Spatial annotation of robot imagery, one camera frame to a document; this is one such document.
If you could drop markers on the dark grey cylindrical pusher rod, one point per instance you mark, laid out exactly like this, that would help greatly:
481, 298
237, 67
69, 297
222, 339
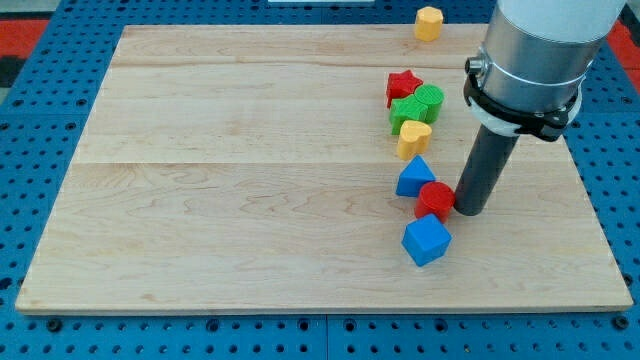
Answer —
482, 170

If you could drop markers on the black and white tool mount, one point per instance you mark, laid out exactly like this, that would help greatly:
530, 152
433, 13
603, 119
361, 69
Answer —
503, 121

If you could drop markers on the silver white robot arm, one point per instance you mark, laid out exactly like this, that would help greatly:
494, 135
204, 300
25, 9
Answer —
526, 79

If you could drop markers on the yellow heart block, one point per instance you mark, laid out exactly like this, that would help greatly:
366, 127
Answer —
414, 139

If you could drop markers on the red cylinder block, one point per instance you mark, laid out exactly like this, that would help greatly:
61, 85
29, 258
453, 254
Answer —
435, 198

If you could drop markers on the blue triangle block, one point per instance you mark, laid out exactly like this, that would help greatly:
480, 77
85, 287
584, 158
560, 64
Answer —
413, 177

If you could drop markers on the green cylinder block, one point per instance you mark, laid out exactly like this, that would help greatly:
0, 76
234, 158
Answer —
432, 97

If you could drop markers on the green star block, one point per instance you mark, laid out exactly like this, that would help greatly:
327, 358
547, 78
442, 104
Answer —
407, 108

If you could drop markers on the blue cube block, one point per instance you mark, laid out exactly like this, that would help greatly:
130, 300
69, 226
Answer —
426, 239

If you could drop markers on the red star block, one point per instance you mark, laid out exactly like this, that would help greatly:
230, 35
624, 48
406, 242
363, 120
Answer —
401, 85

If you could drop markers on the yellow hexagon block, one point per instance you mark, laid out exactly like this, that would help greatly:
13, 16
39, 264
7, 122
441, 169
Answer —
428, 23

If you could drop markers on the light wooden board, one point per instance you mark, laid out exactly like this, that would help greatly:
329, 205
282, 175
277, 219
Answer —
252, 170

